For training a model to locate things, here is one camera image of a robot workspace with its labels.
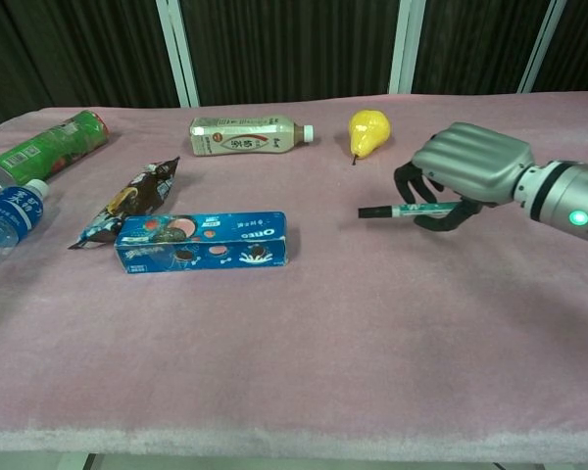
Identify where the dark snack bag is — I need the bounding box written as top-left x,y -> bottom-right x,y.
68,156 -> 181,251

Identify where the green chip can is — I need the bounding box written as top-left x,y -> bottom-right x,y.
0,110 -> 111,188

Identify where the blue label water bottle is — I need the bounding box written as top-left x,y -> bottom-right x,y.
0,178 -> 51,251

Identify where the green black marker pen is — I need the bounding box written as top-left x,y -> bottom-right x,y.
357,201 -> 465,221

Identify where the pink tablecloth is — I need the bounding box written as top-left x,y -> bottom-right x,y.
0,90 -> 588,464

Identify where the yellow pear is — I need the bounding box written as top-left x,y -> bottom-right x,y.
348,109 -> 392,166

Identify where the white partition frame post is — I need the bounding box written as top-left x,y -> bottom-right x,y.
155,0 -> 201,109
388,0 -> 426,95
516,0 -> 568,94

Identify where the blue Oreo cookie box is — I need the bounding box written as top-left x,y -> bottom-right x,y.
114,211 -> 290,275

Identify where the beige milk tea bottle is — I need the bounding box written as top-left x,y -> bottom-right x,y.
189,115 -> 317,158

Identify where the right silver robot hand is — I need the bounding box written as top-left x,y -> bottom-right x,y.
393,121 -> 535,234

